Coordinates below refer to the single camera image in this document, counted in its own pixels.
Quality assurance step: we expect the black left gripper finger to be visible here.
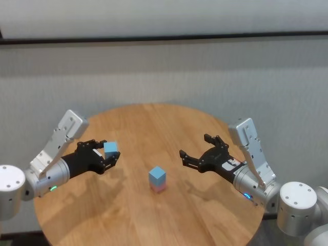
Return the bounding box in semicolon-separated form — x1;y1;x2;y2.
76;139;108;152
100;151;121;173

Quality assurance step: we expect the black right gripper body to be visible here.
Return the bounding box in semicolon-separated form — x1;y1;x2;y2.
199;146;244;183

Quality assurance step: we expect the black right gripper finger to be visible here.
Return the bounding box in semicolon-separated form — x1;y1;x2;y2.
179;150;203;172
203;134;230;155

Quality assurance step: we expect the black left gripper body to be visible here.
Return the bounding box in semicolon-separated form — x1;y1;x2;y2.
61;143;106;179

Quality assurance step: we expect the blue cube block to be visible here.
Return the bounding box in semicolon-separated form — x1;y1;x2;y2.
148;166;167;187
103;141;119;159

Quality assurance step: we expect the pink cube block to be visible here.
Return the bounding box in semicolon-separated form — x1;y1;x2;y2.
150;182;167;194

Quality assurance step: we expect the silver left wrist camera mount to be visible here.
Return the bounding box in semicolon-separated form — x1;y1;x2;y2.
30;109;90;180

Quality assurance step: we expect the black wall rail strip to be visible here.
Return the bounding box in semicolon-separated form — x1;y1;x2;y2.
0;30;328;46

